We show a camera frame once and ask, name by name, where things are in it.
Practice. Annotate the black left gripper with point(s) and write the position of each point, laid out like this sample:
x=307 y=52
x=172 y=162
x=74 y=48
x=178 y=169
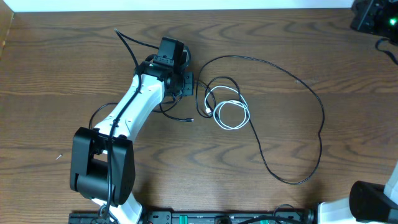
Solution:
x=188 y=89

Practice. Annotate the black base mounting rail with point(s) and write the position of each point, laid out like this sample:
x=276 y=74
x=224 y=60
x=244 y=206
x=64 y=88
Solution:
x=168 y=217

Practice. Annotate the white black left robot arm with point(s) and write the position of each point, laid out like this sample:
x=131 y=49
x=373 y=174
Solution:
x=102 y=164

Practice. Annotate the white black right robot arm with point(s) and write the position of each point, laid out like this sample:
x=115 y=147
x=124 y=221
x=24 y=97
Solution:
x=368 y=202

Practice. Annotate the brown cardboard side panel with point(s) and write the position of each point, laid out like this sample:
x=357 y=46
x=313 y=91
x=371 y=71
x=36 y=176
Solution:
x=6 y=17

